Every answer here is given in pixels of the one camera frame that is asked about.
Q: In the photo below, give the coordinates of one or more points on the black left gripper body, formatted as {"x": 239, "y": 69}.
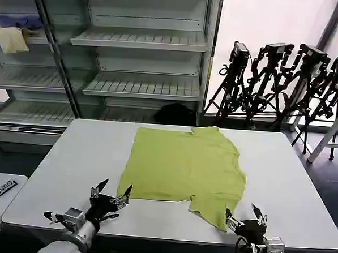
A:
{"x": 102, "y": 206}

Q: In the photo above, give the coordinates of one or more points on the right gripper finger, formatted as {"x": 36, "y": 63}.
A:
{"x": 260, "y": 217}
{"x": 232, "y": 220}

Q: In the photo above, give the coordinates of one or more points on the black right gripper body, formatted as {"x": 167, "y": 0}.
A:
{"x": 251, "y": 231}

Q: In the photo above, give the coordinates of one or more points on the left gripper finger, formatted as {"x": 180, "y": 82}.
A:
{"x": 96, "y": 190}
{"x": 124, "y": 199}

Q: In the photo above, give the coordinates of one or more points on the green printed t-shirt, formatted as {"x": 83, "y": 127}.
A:
{"x": 184, "y": 167}

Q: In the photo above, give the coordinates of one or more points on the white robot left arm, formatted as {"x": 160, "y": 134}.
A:
{"x": 78, "y": 236}

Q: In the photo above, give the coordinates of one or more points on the black label plate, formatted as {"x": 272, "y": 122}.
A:
{"x": 5, "y": 186}

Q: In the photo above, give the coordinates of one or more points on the glass-fronted shelf with clothes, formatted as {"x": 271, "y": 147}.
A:
{"x": 27, "y": 76}

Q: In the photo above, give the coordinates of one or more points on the grey open metal shelf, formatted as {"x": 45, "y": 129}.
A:
{"x": 150, "y": 40}

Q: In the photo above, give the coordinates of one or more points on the white table frame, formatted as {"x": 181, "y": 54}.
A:
{"x": 327, "y": 134}

